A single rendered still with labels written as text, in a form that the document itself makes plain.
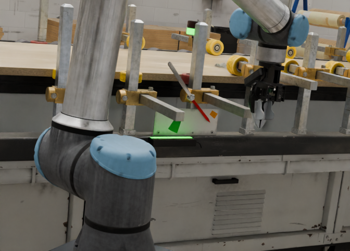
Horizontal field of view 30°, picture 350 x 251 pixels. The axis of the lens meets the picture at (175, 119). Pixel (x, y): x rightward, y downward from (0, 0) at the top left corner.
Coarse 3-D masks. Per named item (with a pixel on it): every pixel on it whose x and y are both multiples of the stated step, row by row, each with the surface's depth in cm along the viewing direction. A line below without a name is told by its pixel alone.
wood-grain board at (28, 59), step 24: (0, 48) 270; (24, 48) 279; (48, 48) 289; (120, 48) 323; (0, 72) 220; (24, 72) 224; (48, 72) 228; (144, 72) 244; (168, 72) 252; (216, 72) 268
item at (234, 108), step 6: (204, 96) 237; (210, 96) 233; (216, 96) 232; (210, 102) 233; (216, 102) 229; (222, 102) 225; (228, 102) 223; (222, 108) 225; (228, 108) 222; (234, 108) 218; (240, 108) 215; (246, 108) 214; (240, 114) 215; (246, 114) 214
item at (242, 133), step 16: (240, 128) 253; (0, 144) 207; (16, 144) 209; (32, 144) 212; (208, 144) 242; (224, 144) 245; (240, 144) 248; (256, 144) 251; (272, 144) 255; (288, 144) 258; (304, 144) 262; (320, 144) 265; (336, 144) 269; (0, 160) 208; (16, 160) 211; (32, 160) 213
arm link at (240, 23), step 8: (240, 8) 188; (232, 16) 190; (240, 16) 188; (248, 16) 186; (232, 24) 190; (240, 24) 188; (248, 24) 186; (256, 24) 185; (232, 32) 191; (240, 32) 188; (248, 32) 187; (256, 32) 186; (256, 40) 189
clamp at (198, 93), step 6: (192, 90) 235; (198, 90) 236; (204, 90) 237; (210, 90) 239; (216, 90) 240; (180, 96) 238; (198, 96) 237; (192, 102) 236; (198, 102) 237; (204, 102) 238
